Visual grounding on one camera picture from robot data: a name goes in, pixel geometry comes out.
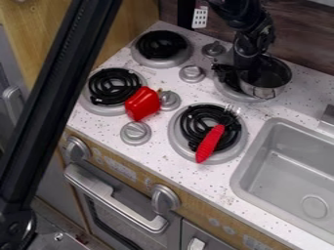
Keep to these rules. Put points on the silver pot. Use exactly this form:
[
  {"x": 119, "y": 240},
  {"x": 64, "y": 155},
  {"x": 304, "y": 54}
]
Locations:
[{"x": 278, "y": 78}]

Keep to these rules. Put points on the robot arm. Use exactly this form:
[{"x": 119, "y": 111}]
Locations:
[{"x": 241, "y": 13}]

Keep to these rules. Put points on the red toy pepper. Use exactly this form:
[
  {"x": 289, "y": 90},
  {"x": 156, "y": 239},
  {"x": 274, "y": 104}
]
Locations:
[{"x": 141, "y": 103}]

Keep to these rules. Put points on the black post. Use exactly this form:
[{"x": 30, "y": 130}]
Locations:
[{"x": 185, "y": 13}]

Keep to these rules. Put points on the black metal frame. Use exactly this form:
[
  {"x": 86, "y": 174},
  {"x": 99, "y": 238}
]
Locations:
[{"x": 48, "y": 107}]

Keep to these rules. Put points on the toy sink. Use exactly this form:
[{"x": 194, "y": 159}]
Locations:
[{"x": 287, "y": 175}]

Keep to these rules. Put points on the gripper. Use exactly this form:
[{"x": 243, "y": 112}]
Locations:
[{"x": 250, "y": 49}]

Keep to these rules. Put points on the toy stove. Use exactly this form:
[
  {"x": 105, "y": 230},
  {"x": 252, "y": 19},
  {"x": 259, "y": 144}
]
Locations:
[{"x": 161, "y": 52}]

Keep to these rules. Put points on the white perforated tag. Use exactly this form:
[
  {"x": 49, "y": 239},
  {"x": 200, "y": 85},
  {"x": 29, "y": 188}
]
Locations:
[{"x": 199, "y": 17}]

